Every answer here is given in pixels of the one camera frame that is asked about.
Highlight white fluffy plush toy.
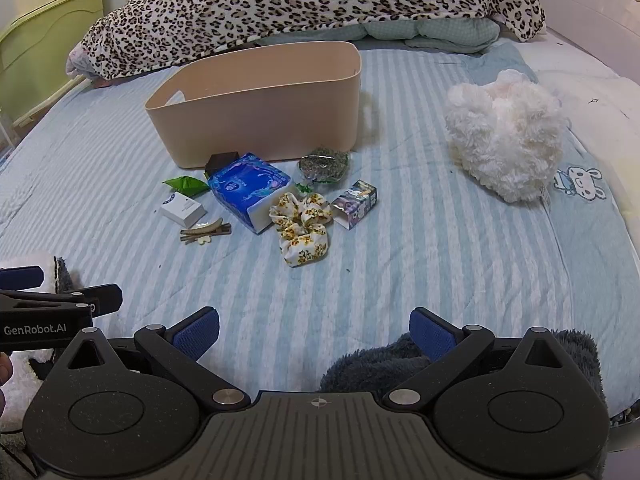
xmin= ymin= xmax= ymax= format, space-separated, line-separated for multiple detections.
xmin=444 ymin=69 xmax=570 ymax=204

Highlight green headboard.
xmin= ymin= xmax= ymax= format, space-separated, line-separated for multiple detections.
xmin=0 ymin=0 xmax=107 ymax=122

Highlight leopard print blanket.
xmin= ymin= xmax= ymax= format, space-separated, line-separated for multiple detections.
xmin=77 ymin=0 xmax=547 ymax=83

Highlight white and black plush toy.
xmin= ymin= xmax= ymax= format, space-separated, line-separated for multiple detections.
xmin=0 ymin=254 xmax=74 ymax=435

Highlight green checked quilt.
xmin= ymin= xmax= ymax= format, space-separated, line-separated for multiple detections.
xmin=257 ymin=16 xmax=502 ymax=54

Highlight pink floral cloth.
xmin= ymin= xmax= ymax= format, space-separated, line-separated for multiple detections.
xmin=67 ymin=41 xmax=102 ymax=90

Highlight small printed purple box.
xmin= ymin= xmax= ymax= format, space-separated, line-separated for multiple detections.
xmin=330 ymin=179 xmax=379 ymax=230

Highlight blue tissue pack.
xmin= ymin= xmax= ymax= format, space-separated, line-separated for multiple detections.
xmin=207 ymin=152 xmax=293 ymax=235

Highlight green folded paper packet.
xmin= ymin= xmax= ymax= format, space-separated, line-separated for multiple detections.
xmin=162 ymin=174 xmax=211 ymax=197

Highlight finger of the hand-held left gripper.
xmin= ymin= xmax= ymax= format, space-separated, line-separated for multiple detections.
xmin=0 ymin=265 xmax=45 ymax=291
xmin=0 ymin=283 xmax=124 ymax=317

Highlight beige plastic storage bin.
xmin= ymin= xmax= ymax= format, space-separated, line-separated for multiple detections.
xmin=144 ymin=40 xmax=364 ymax=169

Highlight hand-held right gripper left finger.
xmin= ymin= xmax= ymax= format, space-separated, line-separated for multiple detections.
xmin=54 ymin=307 xmax=250 ymax=413

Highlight clear bag dark contents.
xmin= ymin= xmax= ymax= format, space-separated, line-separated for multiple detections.
xmin=298 ymin=147 xmax=350 ymax=185

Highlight yellow floral scrunchie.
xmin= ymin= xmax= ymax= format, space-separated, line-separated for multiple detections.
xmin=269 ymin=191 xmax=334 ymax=266

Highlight brown flower hair clip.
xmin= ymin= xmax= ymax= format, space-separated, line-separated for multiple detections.
xmin=179 ymin=224 xmax=234 ymax=247

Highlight white duvet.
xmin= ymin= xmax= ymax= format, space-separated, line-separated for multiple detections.
xmin=515 ymin=30 xmax=640 ymax=223

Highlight small black box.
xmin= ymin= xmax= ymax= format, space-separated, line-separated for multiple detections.
xmin=204 ymin=152 xmax=240 ymax=177

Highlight small white box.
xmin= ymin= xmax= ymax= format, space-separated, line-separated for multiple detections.
xmin=159 ymin=192 xmax=206 ymax=230

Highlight blue striped bed sheet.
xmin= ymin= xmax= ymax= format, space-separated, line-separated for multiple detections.
xmin=0 ymin=39 xmax=640 ymax=433

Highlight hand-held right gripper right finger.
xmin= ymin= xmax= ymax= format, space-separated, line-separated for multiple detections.
xmin=382 ymin=307 xmax=577 ymax=412

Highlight dark grey fluffy cloth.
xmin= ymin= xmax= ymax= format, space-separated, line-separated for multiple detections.
xmin=319 ymin=327 xmax=610 ymax=480

